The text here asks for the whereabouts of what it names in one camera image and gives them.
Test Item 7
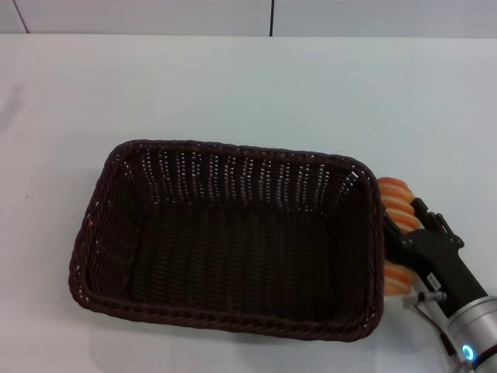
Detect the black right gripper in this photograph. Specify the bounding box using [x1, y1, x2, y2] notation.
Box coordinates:
[382, 197, 488, 318]

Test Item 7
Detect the orange striped bread roll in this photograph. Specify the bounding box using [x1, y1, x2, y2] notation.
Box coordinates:
[377, 176, 422, 298]

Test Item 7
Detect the dark brown woven basket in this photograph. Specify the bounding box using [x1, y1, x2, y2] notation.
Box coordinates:
[68, 138, 388, 345]

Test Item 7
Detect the thin red cable with plug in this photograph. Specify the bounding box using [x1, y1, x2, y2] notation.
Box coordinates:
[410, 291, 457, 361]

